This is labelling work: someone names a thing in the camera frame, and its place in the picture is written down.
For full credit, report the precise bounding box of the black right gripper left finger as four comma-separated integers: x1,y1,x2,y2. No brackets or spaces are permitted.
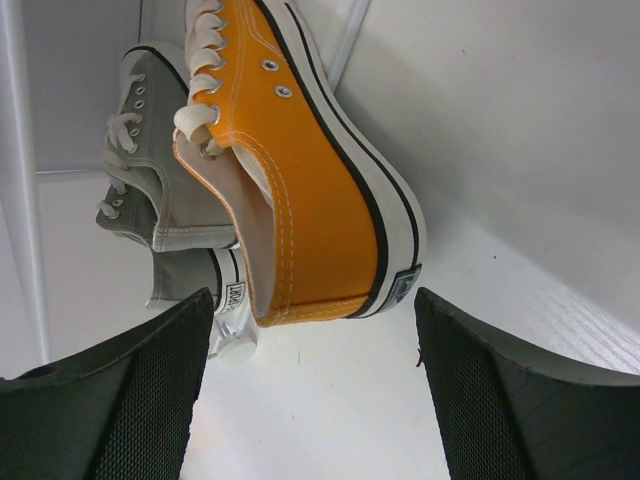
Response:
1,288,214,479

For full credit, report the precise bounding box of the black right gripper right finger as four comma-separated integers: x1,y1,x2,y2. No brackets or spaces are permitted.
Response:
414,287,639,479

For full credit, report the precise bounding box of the grey sneaker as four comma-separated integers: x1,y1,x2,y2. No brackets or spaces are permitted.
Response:
94,40,246,316

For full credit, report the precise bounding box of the orange sneaker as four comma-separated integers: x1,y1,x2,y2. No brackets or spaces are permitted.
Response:
173,1,426,327

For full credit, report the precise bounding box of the white shoe cabinet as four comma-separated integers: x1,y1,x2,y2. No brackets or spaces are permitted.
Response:
0,0,640,381

